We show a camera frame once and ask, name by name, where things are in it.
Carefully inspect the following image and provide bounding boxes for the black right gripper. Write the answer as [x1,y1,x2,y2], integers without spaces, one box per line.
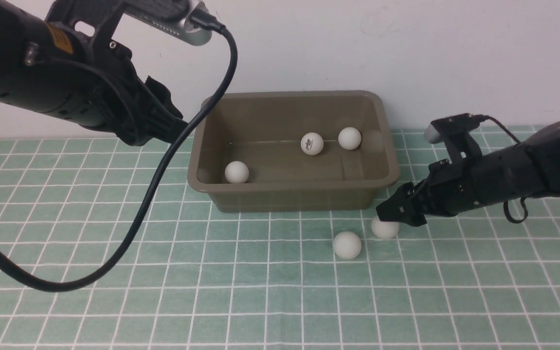
[376,146,533,228]

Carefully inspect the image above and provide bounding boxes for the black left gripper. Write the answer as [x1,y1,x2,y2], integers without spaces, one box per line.
[47,0,188,146]

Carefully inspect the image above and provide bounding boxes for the white ping-pong ball with mark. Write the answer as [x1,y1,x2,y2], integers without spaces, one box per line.
[371,217,400,240]

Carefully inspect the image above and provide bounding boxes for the white ping-pong ball with logo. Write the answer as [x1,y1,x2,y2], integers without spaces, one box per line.
[300,132,324,157]

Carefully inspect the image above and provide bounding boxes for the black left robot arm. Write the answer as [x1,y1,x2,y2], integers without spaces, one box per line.
[0,0,189,146]

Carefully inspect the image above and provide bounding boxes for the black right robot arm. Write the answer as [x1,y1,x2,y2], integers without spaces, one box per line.
[376,113,560,228]

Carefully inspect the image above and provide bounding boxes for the olive green plastic bin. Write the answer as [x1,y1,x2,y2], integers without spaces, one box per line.
[187,90,401,213]

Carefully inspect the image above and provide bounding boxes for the green checkered tablecloth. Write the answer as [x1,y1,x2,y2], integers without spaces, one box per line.
[0,138,560,350]

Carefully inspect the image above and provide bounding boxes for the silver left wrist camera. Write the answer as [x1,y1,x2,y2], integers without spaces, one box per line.
[125,0,212,46]

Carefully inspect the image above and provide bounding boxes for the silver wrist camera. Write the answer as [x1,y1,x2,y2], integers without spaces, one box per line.
[423,113,486,144]
[125,0,212,46]

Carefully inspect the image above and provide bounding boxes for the black left camera cable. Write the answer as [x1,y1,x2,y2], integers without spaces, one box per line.
[0,10,239,293]

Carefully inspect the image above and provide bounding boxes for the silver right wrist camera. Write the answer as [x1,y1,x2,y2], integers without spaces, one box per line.
[423,113,486,144]

